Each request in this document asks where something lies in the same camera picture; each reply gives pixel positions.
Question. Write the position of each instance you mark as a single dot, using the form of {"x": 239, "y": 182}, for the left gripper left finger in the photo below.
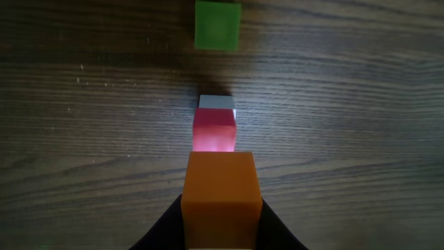
{"x": 166, "y": 232}

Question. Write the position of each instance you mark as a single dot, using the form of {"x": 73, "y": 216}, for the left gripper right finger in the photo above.
{"x": 275, "y": 232}

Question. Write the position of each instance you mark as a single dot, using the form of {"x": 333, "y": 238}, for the orange cube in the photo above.
{"x": 222, "y": 198}

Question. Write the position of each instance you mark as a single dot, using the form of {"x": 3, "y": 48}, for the red cube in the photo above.
{"x": 214, "y": 132}

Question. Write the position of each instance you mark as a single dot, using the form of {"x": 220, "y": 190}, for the white cube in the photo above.
{"x": 215, "y": 101}

